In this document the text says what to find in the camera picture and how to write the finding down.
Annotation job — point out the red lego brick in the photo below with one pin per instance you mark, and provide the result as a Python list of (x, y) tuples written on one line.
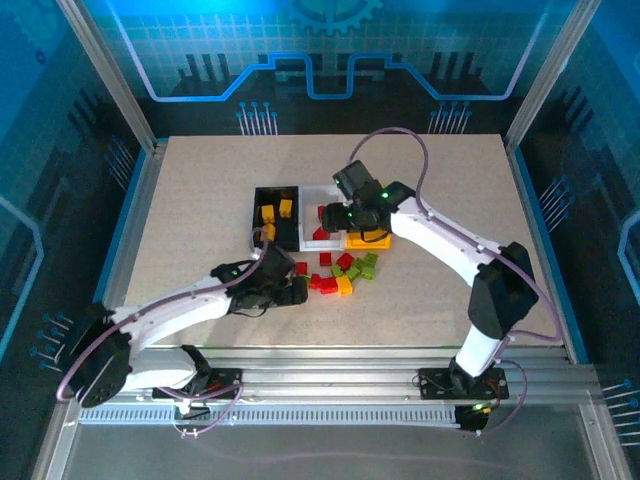
[(315, 281), (301, 268), (319, 233), (345, 260), (328, 285), (320, 212), (325, 259)]

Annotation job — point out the white plastic container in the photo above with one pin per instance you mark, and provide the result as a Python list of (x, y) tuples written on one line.
[(325, 245)]

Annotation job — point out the yellow plastic container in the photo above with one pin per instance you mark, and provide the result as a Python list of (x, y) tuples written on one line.
[(355, 245)]

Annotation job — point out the yellow lego brick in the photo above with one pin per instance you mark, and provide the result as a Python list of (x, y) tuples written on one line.
[(285, 207), (266, 214), (344, 285)]

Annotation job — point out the black plastic container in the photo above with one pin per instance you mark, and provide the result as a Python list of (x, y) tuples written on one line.
[(289, 232)]

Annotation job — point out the long orange lego brick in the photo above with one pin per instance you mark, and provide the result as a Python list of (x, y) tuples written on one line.
[(270, 231)]

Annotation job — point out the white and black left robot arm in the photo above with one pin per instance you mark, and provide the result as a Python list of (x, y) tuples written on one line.
[(170, 314)]

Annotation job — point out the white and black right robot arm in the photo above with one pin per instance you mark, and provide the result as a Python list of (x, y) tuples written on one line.
[(440, 235)]

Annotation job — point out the black electronics box with lights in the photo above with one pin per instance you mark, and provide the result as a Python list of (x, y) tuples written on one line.
[(470, 420)]

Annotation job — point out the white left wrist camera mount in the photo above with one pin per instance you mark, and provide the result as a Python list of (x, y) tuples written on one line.
[(257, 254)]

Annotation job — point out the aluminium mounting rail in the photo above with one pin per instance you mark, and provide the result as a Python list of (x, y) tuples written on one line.
[(325, 370)]

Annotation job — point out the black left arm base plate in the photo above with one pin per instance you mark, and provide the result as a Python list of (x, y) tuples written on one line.
[(227, 382)]

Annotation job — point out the aluminium side rail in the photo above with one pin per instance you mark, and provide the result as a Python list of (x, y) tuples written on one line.
[(144, 200)]

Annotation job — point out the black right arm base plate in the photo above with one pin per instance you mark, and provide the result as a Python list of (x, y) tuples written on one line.
[(435, 385)]

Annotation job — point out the aluminium frame post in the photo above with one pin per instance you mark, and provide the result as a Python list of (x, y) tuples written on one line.
[(111, 75), (549, 75)]

